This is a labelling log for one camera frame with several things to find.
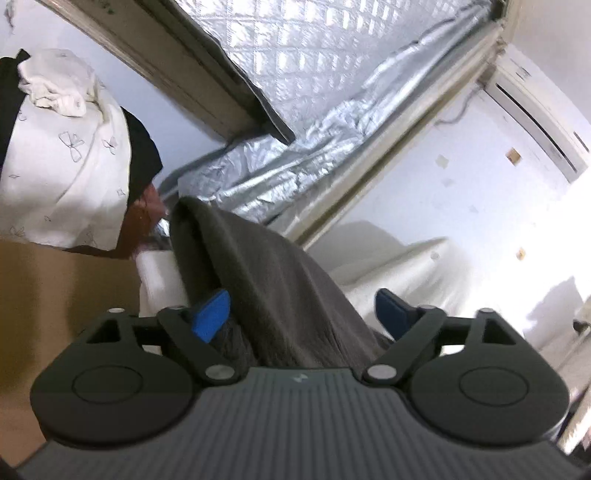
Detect dark grey knit sweater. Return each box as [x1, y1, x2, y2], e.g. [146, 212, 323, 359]
[170, 198, 392, 373]

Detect brown bed sheet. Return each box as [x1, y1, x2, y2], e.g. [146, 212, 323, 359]
[1, 241, 139, 465]

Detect white cloth draped chair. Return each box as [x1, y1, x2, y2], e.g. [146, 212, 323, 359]
[310, 221, 590, 375]

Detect red suitcase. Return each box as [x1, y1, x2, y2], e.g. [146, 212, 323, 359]
[116, 184, 166, 259]

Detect white cloth on suitcase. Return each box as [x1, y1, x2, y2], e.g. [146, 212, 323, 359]
[1, 49, 131, 250]

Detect crumpled silver foil curtain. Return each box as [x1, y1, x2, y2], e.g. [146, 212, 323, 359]
[158, 4, 490, 223]

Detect silver quilted insulation panel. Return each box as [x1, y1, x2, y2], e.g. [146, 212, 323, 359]
[177, 1, 492, 134]

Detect white wall air conditioner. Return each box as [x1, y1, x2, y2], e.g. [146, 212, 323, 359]
[485, 47, 591, 183]

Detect dark wooden window frame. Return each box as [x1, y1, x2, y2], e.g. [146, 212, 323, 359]
[43, 1, 296, 145]

